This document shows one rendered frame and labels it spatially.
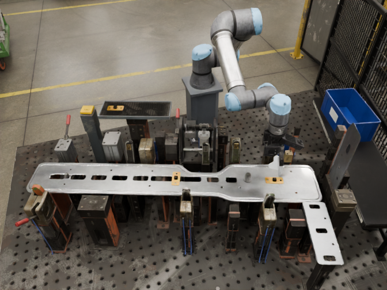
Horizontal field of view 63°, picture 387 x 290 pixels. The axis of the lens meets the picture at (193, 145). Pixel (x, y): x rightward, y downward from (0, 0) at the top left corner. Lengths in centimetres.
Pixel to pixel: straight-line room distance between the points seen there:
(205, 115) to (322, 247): 106
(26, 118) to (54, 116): 30
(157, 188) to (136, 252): 36
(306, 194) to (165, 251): 73
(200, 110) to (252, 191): 71
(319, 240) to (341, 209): 19
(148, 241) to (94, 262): 27
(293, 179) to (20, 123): 307
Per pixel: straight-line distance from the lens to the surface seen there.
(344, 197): 151
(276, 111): 123
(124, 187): 153
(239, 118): 236
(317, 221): 147
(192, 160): 167
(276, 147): 135
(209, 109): 200
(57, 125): 373
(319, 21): 433
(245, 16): 150
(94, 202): 148
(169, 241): 169
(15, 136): 379
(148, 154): 160
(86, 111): 176
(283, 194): 152
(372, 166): 174
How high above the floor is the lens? 216
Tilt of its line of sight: 43 degrees down
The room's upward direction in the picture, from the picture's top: 1 degrees counter-clockwise
